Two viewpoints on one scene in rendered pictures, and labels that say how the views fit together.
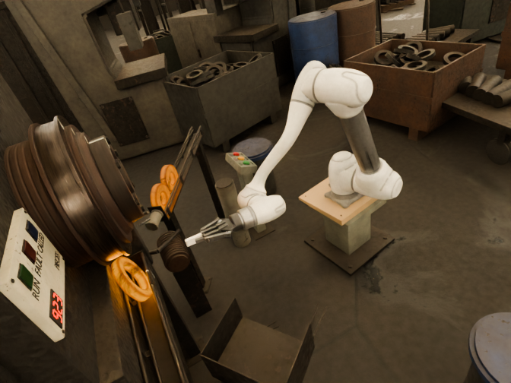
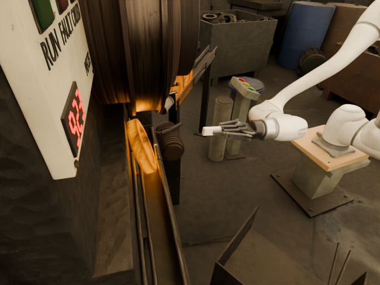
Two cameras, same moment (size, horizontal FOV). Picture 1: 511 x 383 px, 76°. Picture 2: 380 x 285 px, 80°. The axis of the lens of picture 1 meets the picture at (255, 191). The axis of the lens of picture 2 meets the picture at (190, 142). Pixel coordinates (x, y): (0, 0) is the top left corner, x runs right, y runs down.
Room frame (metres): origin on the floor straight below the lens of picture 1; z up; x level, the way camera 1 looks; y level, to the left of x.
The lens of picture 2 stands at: (0.28, 0.33, 1.22)
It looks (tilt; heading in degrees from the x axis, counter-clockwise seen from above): 38 degrees down; 2
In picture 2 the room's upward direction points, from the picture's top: 4 degrees clockwise
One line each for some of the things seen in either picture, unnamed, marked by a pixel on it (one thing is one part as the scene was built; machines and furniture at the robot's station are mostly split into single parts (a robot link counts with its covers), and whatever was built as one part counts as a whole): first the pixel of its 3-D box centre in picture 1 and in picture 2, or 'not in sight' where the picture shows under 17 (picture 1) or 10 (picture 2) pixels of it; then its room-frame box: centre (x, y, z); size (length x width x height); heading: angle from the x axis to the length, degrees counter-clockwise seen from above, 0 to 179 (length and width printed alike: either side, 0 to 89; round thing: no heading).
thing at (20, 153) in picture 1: (61, 202); (103, 18); (0.87, 0.58, 1.11); 0.47 x 0.10 x 0.47; 19
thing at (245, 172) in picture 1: (250, 195); (238, 120); (1.78, 0.04, 0.31); 0.24 x 0.16 x 0.62; 19
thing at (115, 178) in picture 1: (119, 178); (177, 18); (0.93, 0.41, 1.11); 0.28 x 0.06 x 0.28; 19
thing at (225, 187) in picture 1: (233, 213); (219, 131); (1.69, 0.18, 0.26); 0.12 x 0.12 x 0.52
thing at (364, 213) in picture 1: (346, 201); (328, 152); (1.45, -0.50, 0.33); 0.32 x 0.32 x 0.04; 27
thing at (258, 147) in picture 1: (257, 169); (242, 104); (2.23, -0.05, 0.22); 0.32 x 0.32 x 0.43
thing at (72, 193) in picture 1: (87, 191); (138, 18); (0.90, 0.51, 1.11); 0.47 x 0.06 x 0.47; 19
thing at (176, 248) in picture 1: (185, 276); (169, 167); (1.26, 0.49, 0.27); 0.22 x 0.13 x 0.53; 19
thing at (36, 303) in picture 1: (38, 270); (61, 40); (0.54, 0.50, 1.15); 0.26 x 0.02 x 0.18; 19
